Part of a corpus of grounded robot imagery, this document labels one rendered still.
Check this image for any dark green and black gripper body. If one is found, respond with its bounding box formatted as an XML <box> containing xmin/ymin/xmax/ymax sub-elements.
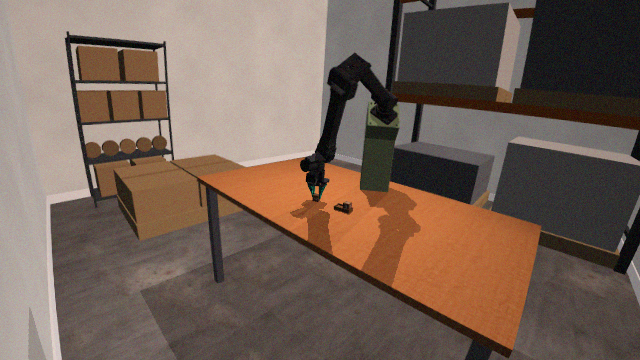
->
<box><xmin>315</xmin><ymin>169</ymin><xmax>330</xmax><ymax>187</ymax></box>

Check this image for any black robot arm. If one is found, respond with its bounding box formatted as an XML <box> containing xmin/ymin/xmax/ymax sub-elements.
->
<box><xmin>300</xmin><ymin>53</ymin><xmax>398</xmax><ymax>187</ymax></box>

